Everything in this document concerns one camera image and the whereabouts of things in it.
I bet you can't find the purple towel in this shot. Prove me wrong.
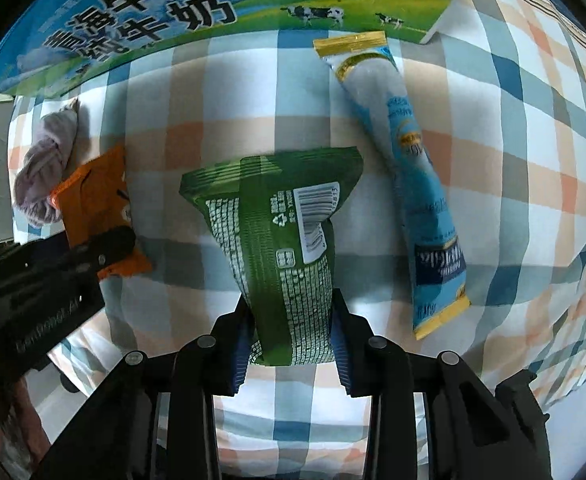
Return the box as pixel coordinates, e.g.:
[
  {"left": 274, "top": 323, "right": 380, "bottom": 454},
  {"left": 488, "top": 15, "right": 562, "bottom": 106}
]
[{"left": 13, "top": 99, "right": 79, "bottom": 226}]

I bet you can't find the green snack bag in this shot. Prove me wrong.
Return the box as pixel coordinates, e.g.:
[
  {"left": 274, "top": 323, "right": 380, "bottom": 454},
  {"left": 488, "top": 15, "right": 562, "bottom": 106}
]
[{"left": 179, "top": 146, "right": 363, "bottom": 366}]

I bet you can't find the plaid checkered tablecloth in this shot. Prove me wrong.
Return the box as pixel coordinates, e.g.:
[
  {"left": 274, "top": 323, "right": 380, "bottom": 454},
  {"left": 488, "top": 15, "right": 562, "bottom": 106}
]
[{"left": 6, "top": 0, "right": 586, "bottom": 480}]

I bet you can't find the blue white long packet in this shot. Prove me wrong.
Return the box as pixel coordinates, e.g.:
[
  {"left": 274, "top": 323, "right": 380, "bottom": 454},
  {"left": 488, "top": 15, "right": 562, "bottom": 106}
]
[{"left": 314, "top": 30, "right": 471, "bottom": 339}]

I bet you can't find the orange snack bag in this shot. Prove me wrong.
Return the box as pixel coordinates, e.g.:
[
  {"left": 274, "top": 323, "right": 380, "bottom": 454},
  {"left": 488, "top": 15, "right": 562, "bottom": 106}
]
[{"left": 50, "top": 144, "right": 152, "bottom": 280}]

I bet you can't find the blue printed cardboard box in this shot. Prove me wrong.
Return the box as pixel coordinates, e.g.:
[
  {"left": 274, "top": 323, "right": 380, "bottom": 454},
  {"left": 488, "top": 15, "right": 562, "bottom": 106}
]
[{"left": 0, "top": 0, "right": 454, "bottom": 96}]

